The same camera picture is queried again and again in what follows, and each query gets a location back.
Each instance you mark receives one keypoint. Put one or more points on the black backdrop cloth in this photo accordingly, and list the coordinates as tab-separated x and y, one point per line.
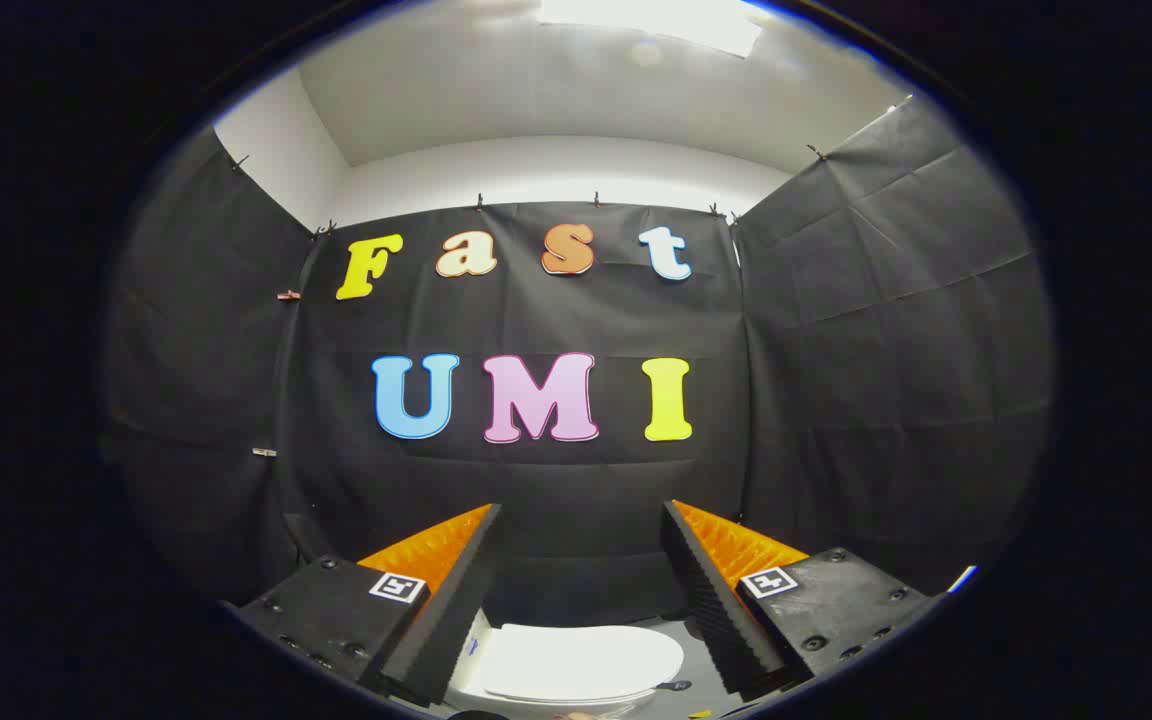
536	310

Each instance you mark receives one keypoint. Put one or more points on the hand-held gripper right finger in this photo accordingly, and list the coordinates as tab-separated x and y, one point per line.
706	600

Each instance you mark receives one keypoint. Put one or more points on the ceiling light panel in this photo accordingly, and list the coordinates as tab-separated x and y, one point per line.
651	20

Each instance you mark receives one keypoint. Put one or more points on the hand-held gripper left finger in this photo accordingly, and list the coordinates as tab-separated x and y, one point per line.
456	600

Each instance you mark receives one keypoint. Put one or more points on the white toilet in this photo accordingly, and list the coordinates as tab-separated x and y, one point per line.
464	680

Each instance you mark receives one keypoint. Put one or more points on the white toilet lid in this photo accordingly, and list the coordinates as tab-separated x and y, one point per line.
576	660

